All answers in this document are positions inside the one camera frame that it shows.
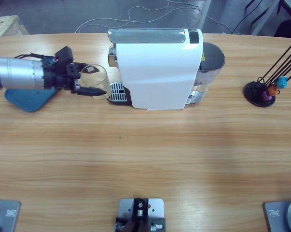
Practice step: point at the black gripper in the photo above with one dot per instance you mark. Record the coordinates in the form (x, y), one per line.
(53, 77)

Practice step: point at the clear glass cup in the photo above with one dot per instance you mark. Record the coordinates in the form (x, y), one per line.
(94, 77)

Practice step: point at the silver coffee machine lever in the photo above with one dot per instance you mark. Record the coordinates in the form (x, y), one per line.
(147, 37)

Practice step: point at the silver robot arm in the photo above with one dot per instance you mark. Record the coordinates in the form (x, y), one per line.
(15, 72)

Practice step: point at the orange coffee capsule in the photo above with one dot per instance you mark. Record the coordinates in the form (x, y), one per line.
(272, 90)

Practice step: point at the purple coffee capsule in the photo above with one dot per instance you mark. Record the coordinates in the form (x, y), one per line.
(266, 96)

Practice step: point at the turquoise coffee capsule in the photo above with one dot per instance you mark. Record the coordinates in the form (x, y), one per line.
(281, 82)

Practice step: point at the white capsule coffee machine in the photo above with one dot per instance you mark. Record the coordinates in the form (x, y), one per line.
(157, 72)

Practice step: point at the black metal grid drip tray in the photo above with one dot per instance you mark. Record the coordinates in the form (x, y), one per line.
(118, 93)

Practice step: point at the black capsule holder with rods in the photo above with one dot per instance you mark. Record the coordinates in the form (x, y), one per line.
(252, 90)

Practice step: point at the blue rectangular plastic tray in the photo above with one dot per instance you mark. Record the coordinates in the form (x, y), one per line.
(29, 101)

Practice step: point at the black chair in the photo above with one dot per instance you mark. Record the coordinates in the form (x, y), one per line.
(288, 30)

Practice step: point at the light wooden crate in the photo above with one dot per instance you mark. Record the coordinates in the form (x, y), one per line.
(5, 26)

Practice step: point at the clear water tank black lid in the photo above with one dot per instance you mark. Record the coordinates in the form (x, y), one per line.
(211, 60)

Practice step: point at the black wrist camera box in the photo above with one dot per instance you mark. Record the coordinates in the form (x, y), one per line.
(64, 55)

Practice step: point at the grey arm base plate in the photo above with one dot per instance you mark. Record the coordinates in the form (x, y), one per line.
(280, 217)
(7, 217)

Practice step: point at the white slanted metal post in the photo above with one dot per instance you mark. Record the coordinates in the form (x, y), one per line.
(264, 19)

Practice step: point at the white upright metal post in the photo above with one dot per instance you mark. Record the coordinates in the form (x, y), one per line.
(204, 14)

